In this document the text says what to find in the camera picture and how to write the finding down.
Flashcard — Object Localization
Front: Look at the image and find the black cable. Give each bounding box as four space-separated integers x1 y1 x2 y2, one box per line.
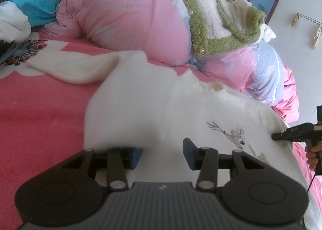
302 171 318 230

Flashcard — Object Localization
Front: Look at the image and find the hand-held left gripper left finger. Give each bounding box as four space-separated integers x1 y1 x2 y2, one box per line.
60 146 143 191

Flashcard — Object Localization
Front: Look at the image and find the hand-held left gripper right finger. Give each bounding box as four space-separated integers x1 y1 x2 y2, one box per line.
182 137 270 192

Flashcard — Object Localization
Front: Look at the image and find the white hoodie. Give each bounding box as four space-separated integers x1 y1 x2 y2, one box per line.
0 1 32 43

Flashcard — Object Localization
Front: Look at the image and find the green-trimmed fleece jacket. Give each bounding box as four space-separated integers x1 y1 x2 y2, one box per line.
167 0 277 57

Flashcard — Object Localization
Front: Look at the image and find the person's right hand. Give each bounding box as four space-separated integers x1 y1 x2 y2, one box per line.
305 141 322 171

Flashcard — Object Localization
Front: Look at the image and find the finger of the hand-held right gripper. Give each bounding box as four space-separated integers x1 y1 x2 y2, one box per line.
271 123 314 143

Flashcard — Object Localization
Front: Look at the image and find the pink floral bedsheet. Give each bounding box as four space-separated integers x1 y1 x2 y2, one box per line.
0 31 322 230

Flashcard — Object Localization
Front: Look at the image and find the white knit sweater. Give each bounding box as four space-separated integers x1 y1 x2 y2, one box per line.
26 50 322 230

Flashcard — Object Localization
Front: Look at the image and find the black garment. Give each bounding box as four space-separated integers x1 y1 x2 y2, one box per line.
0 39 12 56

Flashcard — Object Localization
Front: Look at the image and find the pink grey floral quilt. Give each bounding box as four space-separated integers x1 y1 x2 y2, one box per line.
43 0 300 122

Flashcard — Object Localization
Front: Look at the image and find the wall hook rack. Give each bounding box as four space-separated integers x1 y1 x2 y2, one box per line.
295 13 322 27

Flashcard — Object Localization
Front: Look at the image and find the light blue garment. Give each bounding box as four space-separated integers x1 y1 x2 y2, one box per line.
0 42 26 66

